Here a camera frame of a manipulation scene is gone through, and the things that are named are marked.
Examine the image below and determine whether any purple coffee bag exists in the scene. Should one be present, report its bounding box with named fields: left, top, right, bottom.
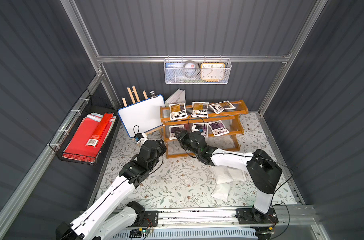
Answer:
left=191, top=123, right=208, bottom=138
left=208, top=120, right=229, bottom=137
left=169, top=125, right=185, bottom=140

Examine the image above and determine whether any white plain bag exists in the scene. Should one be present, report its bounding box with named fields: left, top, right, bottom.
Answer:
left=228, top=168, right=246, bottom=182
left=213, top=166, right=233, bottom=185
left=211, top=183, right=231, bottom=202

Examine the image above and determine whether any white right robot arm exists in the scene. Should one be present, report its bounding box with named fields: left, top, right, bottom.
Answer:
left=176, top=130, right=282, bottom=215

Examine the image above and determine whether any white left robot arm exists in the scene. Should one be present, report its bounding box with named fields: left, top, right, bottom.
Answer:
left=56, top=140, right=167, bottom=240

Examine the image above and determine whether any orange wooden three-tier shelf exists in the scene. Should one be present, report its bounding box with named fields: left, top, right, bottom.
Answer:
left=161, top=100, right=248, bottom=159

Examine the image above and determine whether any white book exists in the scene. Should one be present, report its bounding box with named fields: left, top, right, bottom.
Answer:
left=165, top=89, right=186, bottom=107

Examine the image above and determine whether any wooden easel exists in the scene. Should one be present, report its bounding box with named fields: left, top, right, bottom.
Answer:
left=121, top=85, right=165, bottom=147

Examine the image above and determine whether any red long box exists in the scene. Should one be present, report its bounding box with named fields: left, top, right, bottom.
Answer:
left=86, top=113, right=114, bottom=147

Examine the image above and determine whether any red folder stack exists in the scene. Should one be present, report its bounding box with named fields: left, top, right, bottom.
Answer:
left=62, top=113, right=116, bottom=164

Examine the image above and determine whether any yellow square clock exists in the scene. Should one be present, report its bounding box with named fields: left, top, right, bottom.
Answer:
left=200, top=63, right=225, bottom=82

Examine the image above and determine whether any blue box in basket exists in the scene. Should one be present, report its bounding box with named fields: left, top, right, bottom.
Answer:
left=165, top=62, right=184, bottom=70

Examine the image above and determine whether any round grey tape roll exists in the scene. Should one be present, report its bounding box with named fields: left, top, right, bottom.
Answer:
left=182, top=60, right=198, bottom=79

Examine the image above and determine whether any small green circuit board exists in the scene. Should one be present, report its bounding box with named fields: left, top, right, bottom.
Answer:
left=129, top=228, right=149, bottom=239

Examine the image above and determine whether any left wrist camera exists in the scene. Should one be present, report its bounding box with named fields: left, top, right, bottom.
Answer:
left=135, top=133, right=148, bottom=145

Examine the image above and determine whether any white board blue frame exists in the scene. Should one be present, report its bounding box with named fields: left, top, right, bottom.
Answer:
left=117, top=94, right=166, bottom=139

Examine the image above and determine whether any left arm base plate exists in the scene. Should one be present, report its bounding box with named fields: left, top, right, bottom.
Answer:
left=130, top=211, right=159, bottom=228

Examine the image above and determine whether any white wire wall basket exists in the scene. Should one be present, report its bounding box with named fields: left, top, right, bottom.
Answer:
left=164, top=57, right=232, bottom=85

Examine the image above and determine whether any black wire side basket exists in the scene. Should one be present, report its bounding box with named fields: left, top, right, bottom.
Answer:
left=49, top=91, right=119, bottom=165

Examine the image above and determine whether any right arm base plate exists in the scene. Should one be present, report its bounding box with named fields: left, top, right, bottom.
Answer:
left=235, top=207, right=279, bottom=225

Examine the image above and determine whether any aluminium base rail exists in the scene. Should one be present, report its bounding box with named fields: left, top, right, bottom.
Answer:
left=73, top=206, right=320, bottom=232

